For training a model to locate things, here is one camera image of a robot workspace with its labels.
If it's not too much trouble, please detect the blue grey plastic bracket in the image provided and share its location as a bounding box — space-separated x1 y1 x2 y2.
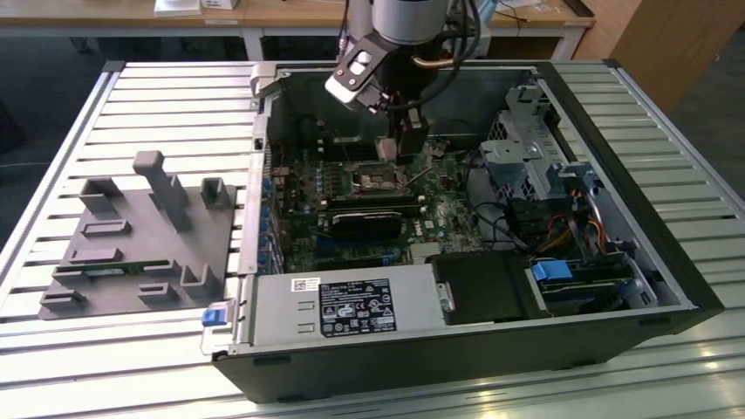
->
556 161 601 185

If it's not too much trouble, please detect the blue disk carrier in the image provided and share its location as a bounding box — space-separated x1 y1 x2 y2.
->
530 258 576 285

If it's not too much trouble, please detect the CPU socket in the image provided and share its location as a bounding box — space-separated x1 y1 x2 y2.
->
346 161 404 196

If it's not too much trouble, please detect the grey metal drive cage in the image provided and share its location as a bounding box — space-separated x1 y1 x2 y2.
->
477 84 584 203

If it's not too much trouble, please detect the yellow red wire bundle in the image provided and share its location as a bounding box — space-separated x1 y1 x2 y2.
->
540 212 610 254

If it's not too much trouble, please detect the blue case latch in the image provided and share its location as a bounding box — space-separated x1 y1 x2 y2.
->
200 305 229 328

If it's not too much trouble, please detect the wooden cabinet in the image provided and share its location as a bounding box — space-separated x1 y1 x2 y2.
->
573 0 745 113

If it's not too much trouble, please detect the green RAM stick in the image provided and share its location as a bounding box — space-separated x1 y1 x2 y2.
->
86 260 176 277

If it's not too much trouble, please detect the grey plastic parts rack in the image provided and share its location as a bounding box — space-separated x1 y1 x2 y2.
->
33 150 241 323

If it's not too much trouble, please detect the wooden desk white frame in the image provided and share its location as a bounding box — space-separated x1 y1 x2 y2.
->
0 0 596 62

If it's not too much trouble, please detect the small silver heatsink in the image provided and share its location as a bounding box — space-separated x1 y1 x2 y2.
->
409 243 445 265

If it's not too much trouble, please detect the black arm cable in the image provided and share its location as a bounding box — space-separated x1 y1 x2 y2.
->
382 0 488 113

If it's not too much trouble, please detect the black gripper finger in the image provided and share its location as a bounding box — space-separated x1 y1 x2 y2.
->
398 107 430 167
384 111 404 143

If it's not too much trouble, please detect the green motherboard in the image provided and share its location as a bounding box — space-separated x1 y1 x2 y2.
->
268 138 488 272

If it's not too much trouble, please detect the black wire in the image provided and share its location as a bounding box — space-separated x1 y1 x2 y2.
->
469 198 529 255

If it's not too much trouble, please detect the black graphics card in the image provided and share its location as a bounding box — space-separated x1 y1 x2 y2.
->
328 209 406 242

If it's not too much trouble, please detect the black plastic shroud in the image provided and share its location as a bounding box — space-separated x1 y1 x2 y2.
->
428 251 554 326

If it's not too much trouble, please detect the black open PC case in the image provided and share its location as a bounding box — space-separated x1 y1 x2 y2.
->
200 59 726 405

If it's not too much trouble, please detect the black RAM slot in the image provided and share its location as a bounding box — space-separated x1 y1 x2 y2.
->
328 202 425 215
329 195 421 206

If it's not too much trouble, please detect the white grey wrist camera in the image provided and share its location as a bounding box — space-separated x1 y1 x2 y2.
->
324 36 398 113

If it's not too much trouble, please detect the grey power supply unit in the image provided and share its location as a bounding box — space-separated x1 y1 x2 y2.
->
242 264 448 347

